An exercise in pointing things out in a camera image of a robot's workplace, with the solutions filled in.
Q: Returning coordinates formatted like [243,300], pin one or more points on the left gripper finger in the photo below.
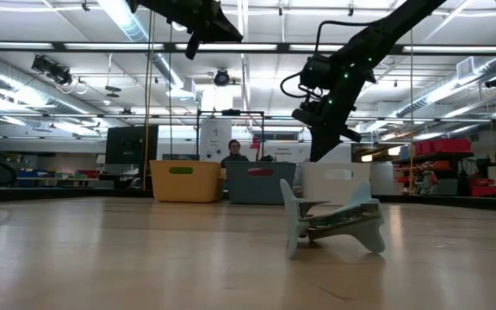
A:
[224,23]
[215,35]

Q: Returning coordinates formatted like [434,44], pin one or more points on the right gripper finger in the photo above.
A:
[330,144]
[318,144]

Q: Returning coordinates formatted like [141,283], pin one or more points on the light blue staple remover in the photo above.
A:
[293,224]

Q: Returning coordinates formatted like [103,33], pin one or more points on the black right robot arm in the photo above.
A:
[381,30]

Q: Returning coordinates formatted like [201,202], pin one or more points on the white plastic bin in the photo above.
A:
[317,185]

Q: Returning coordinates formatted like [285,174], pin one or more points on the teal plastic bin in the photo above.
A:
[256,191]

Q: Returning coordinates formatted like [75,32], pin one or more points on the person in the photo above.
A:
[233,148]

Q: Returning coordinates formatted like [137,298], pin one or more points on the white board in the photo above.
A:
[215,138]

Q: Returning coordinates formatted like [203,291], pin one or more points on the storage shelf rack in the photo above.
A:
[442,156]

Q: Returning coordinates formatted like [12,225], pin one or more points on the red storage bins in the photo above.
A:
[446,146]

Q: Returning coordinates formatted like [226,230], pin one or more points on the yellow plastic bin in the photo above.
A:
[187,189]

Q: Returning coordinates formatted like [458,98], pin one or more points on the black monitor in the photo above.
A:
[129,144]

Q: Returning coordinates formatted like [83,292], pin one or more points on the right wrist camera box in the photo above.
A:
[304,117]

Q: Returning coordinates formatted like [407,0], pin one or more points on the black overhead camera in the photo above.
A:
[221,78]

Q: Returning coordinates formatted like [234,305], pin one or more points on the black stand frame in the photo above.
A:
[231,113]

